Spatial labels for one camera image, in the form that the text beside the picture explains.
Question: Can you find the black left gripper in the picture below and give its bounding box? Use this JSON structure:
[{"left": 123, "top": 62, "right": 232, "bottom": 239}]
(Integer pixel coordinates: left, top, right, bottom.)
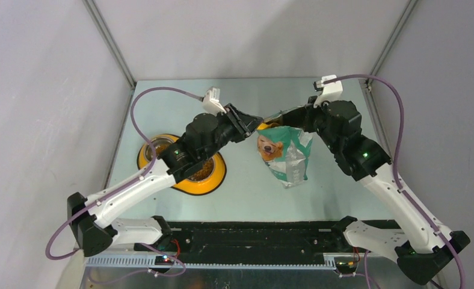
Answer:
[{"left": 200, "top": 102, "right": 262, "bottom": 161}]

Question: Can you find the yellow double pet bowl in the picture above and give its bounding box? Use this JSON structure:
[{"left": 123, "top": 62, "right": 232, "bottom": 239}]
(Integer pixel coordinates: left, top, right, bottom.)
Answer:
[{"left": 151, "top": 134, "right": 227, "bottom": 196}]

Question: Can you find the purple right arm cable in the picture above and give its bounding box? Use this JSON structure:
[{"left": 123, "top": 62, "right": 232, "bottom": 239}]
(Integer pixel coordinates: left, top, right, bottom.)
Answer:
[{"left": 322, "top": 74, "right": 467, "bottom": 289}]

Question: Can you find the green white pet food bag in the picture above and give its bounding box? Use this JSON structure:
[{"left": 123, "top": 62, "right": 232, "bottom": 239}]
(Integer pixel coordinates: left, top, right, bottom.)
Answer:
[{"left": 257, "top": 126, "right": 313, "bottom": 188}]

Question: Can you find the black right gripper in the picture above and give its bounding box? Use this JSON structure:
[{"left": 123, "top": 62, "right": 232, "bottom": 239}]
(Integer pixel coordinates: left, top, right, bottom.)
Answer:
[{"left": 303, "top": 93, "right": 342, "bottom": 154}]

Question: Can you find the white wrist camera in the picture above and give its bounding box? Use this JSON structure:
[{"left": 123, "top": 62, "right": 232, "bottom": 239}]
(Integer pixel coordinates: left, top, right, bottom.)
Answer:
[
  {"left": 202, "top": 87, "right": 227, "bottom": 116},
  {"left": 313, "top": 75, "right": 343, "bottom": 108}
]

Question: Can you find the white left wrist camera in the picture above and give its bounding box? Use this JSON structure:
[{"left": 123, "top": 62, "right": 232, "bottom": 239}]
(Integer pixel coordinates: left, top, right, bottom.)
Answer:
[{"left": 202, "top": 87, "right": 227, "bottom": 116}]

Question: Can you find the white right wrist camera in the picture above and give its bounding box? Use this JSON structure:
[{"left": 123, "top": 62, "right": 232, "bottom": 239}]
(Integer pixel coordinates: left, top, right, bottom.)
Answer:
[{"left": 313, "top": 75, "right": 343, "bottom": 108}]

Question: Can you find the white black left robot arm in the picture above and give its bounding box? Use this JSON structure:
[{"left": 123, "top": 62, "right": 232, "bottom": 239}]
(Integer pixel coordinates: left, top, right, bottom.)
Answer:
[{"left": 67, "top": 104, "right": 263, "bottom": 257}]

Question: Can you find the aluminium frame rail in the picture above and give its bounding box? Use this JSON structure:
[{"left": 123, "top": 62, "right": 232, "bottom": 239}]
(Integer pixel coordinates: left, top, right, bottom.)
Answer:
[{"left": 75, "top": 251, "right": 365, "bottom": 272}]

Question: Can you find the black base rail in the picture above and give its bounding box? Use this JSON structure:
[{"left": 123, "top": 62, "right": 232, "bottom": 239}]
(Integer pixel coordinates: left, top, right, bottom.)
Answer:
[{"left": 152, "top": 216, "right": 355, "bottom": 264}]

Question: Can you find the yellow plastic scoop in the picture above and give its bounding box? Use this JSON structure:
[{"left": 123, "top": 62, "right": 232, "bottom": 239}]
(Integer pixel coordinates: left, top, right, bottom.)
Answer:
[{"left": 257, "top": 123, "right": 270, "bottom": 130}]

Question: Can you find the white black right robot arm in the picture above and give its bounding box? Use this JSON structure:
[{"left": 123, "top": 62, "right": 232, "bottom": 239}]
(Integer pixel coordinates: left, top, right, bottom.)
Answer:
[{"left": 259, "top": 98, "right": 470, "bottom": 285}]

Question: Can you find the brown pet food kibble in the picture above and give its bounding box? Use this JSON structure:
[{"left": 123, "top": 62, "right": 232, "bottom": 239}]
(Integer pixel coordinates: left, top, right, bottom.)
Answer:
[{"left": 155, "top": 143, "right": 214, "bottom": 182}]

